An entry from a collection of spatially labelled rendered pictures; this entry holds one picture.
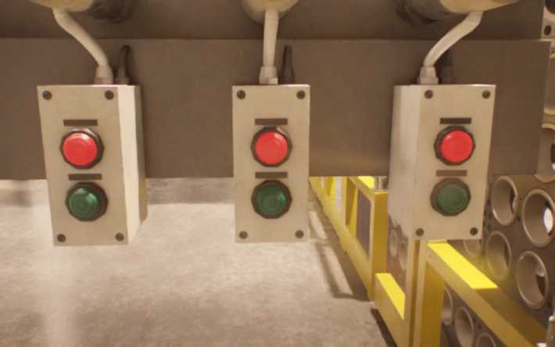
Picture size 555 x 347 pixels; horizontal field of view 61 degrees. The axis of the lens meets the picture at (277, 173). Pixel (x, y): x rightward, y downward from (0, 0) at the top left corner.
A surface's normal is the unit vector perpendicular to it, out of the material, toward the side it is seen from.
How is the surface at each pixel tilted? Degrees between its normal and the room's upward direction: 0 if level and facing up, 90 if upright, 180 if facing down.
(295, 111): 90
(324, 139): 90
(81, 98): 90
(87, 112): 90
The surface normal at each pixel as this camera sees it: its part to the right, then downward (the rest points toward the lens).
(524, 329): 0.00, -0.98
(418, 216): 0.05, 0.21
